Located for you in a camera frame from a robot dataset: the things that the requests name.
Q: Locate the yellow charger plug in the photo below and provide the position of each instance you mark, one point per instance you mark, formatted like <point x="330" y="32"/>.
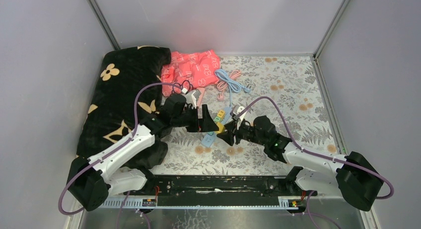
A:
<point x="221" y="128"/>
<point x="220" y="115"/>

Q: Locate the pink patterned cloth bag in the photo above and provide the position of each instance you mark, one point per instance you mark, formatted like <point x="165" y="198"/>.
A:
<point x="195" y="68"/>

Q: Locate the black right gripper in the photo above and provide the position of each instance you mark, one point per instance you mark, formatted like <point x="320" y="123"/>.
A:
<point x="235" y="126"/>

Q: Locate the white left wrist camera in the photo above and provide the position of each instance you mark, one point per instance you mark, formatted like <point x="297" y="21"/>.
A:
<point x="191" y="97"/>

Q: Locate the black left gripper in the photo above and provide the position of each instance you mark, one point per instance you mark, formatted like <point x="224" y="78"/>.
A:
<point x="206" y="124"/>

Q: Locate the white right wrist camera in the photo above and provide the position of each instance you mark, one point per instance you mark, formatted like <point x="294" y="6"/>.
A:
<point x="236" y="113"/>

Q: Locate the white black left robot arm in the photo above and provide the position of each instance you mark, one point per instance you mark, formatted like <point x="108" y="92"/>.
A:
<point x="92" y="180"/>

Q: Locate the floral patterned table mat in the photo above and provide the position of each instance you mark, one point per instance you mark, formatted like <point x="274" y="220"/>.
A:
<point x="286" y="90"/>

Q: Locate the light blue power strip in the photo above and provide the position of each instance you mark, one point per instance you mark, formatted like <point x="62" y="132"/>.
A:
<point x="207" y="140"/>

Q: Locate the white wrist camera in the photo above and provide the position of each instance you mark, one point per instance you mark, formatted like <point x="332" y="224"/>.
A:
<point x="236" y="113"/>
<point x="191" y="97"/>

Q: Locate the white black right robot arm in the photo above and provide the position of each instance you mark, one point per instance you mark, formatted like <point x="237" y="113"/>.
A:
<point x="351" y="176"/>

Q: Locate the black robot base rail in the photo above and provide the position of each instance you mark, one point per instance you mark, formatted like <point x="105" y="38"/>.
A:
<point x="177" y="184"/>

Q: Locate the pink power strip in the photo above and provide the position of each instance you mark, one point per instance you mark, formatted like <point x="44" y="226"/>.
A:
<point x="201" y="95"/>

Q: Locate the black floral plush blanket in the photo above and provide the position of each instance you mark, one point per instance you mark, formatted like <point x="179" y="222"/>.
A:
<point x="125" y="89"/>

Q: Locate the black eyeglasses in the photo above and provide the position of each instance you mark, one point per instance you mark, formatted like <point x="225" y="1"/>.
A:
<point x="182" y="88"/>

